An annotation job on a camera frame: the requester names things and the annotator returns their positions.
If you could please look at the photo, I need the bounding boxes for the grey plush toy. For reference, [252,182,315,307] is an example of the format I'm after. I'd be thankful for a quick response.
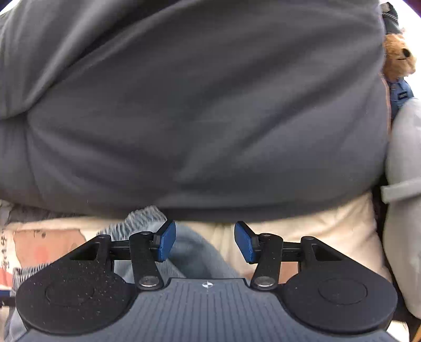
[381,98,421,320]

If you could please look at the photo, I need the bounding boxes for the bear printed bed sheet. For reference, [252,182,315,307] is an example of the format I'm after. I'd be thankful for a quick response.
[0,192,408,342]

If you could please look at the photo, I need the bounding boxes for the dark grey pillow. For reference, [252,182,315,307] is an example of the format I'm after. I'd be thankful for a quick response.
[0,0,393,222]

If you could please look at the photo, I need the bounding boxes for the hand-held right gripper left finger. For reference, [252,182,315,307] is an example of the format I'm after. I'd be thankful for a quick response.
[71,220,177,290]

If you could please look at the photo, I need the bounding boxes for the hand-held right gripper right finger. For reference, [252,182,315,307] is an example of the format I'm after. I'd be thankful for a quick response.
[234,221,346,290]

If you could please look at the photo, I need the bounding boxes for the grey furry cloth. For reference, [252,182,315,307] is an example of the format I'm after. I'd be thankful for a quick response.
[0,199,66,226]

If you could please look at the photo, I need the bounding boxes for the brown teddy bear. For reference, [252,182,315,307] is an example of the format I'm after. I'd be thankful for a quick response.
[382,32,417,119]

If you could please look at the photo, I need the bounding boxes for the blue denim pants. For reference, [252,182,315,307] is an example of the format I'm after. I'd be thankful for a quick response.
[8,205,242,342]

